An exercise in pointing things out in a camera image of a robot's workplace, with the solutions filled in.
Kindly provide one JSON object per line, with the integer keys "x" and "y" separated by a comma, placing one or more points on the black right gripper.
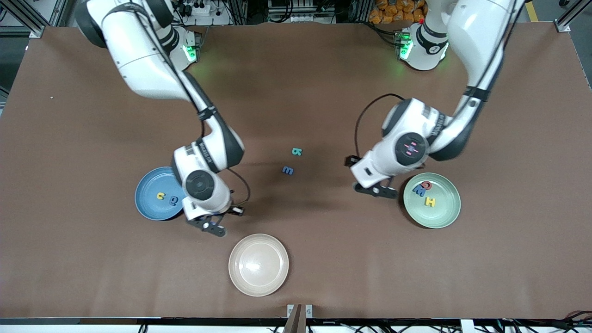
{"x": 227, "y": 211}

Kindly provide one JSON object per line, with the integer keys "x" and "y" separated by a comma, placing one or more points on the blue foam letter a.
{"x": 176, "y": 201}

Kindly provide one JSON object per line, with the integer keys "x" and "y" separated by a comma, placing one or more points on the blue foam capital W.
{"x": 419, "y": 191}

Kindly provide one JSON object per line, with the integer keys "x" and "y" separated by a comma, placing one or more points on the yellow foam letter H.
{"x": 430, "y": 202}

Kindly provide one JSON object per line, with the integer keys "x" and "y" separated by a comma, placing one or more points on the red foam letter G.
{"x": 429, "y": 187}

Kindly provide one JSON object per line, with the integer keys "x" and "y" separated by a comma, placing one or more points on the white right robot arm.
{"x": 138, "y": 60}

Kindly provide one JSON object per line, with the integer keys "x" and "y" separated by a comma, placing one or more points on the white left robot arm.
{"x": 476, "y": 32}

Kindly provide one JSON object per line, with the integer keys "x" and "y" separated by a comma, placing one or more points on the beige plate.
{"x": 258, "y": 265}

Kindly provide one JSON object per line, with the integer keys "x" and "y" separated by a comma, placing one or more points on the blue plate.
{"x": 152, "y": 185}

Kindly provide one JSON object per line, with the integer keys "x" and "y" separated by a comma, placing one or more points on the blue foam small m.
{"x": 288, "y": 171}

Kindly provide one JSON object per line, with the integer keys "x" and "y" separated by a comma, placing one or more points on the white power strip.
{"x": 201, "y": 8}

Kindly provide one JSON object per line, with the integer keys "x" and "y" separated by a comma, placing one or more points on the metal equipment rack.
{"x": 296, "y": 10}

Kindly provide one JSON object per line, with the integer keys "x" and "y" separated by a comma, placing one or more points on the green plate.
{"x": 444, "y": 212}

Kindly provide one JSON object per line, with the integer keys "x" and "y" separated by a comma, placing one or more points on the bag of oranges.
{"x": 397, "y": 10}

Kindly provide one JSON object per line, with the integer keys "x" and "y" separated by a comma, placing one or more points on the brown camera strut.
{"x": 293, "y": 321}

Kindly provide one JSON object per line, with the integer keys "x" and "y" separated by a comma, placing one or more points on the small metal bracket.
{"x": 309, "y": 311}

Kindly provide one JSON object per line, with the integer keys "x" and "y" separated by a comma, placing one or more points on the black table edge rail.
{"x": 138, "y": 320}

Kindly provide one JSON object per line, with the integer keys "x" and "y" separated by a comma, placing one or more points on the aluminium frame post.
{"x": 32, "y": 18}
{"x": 570, "y": 16}

